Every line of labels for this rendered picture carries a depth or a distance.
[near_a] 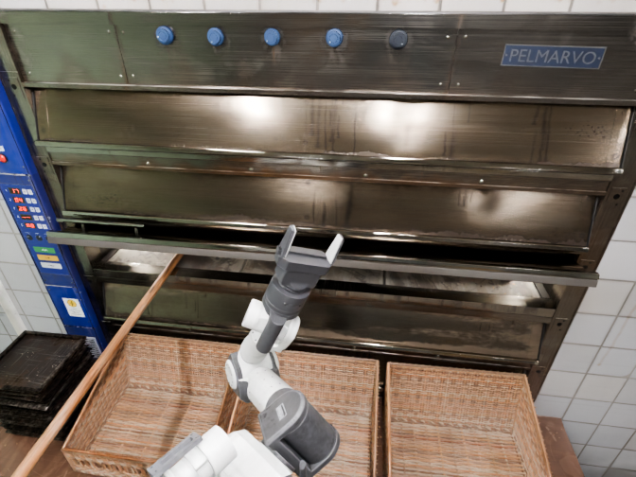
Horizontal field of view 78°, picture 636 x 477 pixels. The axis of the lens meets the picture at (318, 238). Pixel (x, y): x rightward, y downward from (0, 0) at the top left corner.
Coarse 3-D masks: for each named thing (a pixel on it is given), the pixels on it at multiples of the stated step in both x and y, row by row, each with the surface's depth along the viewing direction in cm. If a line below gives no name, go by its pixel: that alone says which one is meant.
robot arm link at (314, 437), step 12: (276, 396) 90; (312, 408) 84; (312, 420) 82; (324, 420) 86; (300, 432) 80; (312, 432) 82; (324, 432) 84; (300, 444) 81; (312, 444) 82; (324, 444) 83; (312, 456) 83; (324, 456) 83
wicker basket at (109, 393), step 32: (128, 352) 179; (160, 352) 177; (192, 352) 174; (224, 352) 172; (96, 384) 160; (128, 384) 183; (160, 384) 182; (192, 384) 179; (96, 416) 162; (128, 416) 170; (192, 416) 171; (224, 416) 156; (64, 448) 144; (96, 448) 159; (128, 448) 159; (160, 448) 159
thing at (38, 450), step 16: (176, 256) 164; (144, 304) 140; (128, 320) 133; (112, 352) 123; (96, 368) 116; (80, 384) 112; (64, 416) 104; (48, 432) 100; (32, 448) 96; (32, 464) 94
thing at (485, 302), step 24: (120, 264) 165; (144, 264) 165; (240, 288) 157; (264, 288) 155; (336, 288) 152; (360, 288) 152; (384, 288) 152; (408, 288) 152; (504, 312) 146; (528, 312) 144; (552, 312) 143
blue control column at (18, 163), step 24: (0, 96) 125; (0, 120) 128; (0, 144) 133; (24, 144) 134; (0, 168) 139; (24, 168) 137; (48, 216) 147; (24, 240) 155; (72, 264) 161; (48, 288) 168; (72, 288) 166; (96, 336) 181; (96, 360) 190
